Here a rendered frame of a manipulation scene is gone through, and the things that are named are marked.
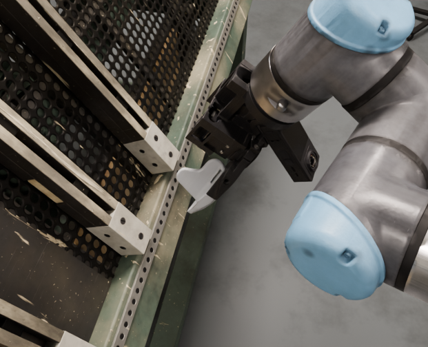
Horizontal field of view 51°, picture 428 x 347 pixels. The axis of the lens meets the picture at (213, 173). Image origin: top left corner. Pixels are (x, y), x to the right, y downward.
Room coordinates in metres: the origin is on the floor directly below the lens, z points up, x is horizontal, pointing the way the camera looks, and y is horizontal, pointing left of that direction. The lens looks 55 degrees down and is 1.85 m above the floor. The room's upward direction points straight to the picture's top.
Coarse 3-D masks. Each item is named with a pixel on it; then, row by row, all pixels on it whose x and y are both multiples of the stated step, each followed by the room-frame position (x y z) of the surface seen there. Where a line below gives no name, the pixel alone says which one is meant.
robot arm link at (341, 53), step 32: (320, 0) 0.33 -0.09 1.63; (352, 0) 0.30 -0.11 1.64; (384, 0) 0.31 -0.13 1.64; (288, 32) 0.34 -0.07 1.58; (320, 32) 0.30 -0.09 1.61; (352, 32) 0.29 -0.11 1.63; (384, 32) 0.29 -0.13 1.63; (288, 64) 0.31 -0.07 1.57; (320, 64) 0.29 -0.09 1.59; (352, 64) 0.28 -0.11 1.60; (384, 64) 0.28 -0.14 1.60; (320, 96) 0.30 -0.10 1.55; (352, 96) 0.27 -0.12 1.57
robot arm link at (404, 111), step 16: (400, 64) 0.28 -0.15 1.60; (416, 64) 0.29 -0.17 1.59; (384, 80) 0.27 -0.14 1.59; (400, 80) 0.27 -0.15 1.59; (416, 80) 0.27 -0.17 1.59; (368, 96) 0.27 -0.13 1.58; (384, 96) 0.27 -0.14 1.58; (400, 96) 0.26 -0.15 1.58; (416, 96) 0.26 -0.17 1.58; (352, 112) 0.27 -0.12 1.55; (368, 112) 0.26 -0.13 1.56; (384, 112) 0.25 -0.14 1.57; (400, 112) 0.25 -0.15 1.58; (416, 112) 0.25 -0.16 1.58; (368, 128) 0.24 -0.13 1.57; (384, 128) 0.23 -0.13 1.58; (400, 128) 0.23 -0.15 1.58; (416, 128) 0.23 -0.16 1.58; (416, 144) 0.22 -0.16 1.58
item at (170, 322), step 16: (240, 48) 1.54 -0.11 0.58; (224, 160) 1.24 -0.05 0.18; (208, 208) 0.98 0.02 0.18; (192, 224) 0.90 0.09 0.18; (208, 224) 0.91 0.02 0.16; (192, 240) 0.83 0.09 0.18; (176, 256) 0.76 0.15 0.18; (192, 256) 0.76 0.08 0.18; (176, 272) 0.69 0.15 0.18; (192, 272) 0.69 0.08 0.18; (176, 288) 0.62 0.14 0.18; (192, 288) 0.65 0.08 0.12; (176, 304) 0.56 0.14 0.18; (160, 320) 0.50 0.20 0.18; (176, 320) 0.50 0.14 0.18; (160, 336) 0.44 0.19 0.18; (176, 336) 0.44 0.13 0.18
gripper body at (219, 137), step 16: (240, 64) 0.37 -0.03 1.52; (224, 80) 0.40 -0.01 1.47; (240, 80) 0.35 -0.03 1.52; (224, 96) 0.37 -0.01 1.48; (240, 96) 0.34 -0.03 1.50; (208, 112) 0.35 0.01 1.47; (224, 112) 0.35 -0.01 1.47; (240, 112) 0.35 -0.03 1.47; (256, 112) 0.32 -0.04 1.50; (208, 128) 0.34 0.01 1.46; (224, 128) 0.34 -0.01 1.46; (240, 128) 0.34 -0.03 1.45; (256, 128) 0.33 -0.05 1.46; (272, 128) 0.31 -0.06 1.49; (208, 144) 0.34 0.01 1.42; (224, 144) 0.33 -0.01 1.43; (240, 144) 0.32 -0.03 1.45; (256, 144) 0.33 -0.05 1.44
